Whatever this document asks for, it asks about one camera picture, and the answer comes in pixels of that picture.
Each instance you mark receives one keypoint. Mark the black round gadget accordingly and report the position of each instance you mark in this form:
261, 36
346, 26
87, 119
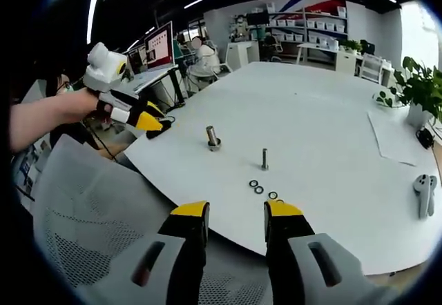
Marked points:
425, 137

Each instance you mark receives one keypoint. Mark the white paper sheet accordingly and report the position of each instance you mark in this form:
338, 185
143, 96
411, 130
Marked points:
390, 136

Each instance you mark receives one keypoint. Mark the shelf with white bins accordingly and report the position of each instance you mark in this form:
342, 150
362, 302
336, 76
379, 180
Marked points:
310, 25

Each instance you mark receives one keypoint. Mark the white slatted chair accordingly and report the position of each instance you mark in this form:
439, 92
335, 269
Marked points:
371, 68

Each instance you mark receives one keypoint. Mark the large computer monitor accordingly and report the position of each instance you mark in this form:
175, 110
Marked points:
159, 46

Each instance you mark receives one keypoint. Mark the green potted plant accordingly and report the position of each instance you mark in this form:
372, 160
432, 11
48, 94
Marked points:
421, 87

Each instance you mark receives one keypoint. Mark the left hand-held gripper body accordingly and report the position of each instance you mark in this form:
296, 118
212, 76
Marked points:
103, 70

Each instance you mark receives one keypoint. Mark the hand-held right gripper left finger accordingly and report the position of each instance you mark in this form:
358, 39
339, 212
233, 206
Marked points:
183, 253

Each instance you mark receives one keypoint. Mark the small potted plant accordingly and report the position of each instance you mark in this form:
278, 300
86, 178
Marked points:
350, 45

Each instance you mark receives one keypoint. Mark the black wall screen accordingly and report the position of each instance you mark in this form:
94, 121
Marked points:
257, 18

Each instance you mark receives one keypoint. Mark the grey mesh office chair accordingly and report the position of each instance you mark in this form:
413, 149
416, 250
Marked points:
86, 198

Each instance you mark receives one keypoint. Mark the white cabinet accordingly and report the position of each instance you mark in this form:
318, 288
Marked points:
241, 54

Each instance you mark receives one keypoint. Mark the white side table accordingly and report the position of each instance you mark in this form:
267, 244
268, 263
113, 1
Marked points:
317, 45

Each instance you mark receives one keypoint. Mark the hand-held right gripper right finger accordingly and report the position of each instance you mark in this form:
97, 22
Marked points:
288, 250

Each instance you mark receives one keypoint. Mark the white monitor desk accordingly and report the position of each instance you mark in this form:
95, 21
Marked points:
152, 77

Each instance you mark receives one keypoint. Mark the white swivel chair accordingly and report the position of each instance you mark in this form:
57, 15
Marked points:
221, 68

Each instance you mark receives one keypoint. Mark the small metal threaded stud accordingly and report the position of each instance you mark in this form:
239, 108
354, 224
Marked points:
264, 158

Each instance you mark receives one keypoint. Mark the large metal threaded stud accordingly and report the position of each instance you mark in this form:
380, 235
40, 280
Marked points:
212, 134

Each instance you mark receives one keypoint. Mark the person's left hand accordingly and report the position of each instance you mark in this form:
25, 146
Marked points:
83, 103

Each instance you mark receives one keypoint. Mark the grey handheld controller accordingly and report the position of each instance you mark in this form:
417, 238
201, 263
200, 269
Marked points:
432, 191
421, 184

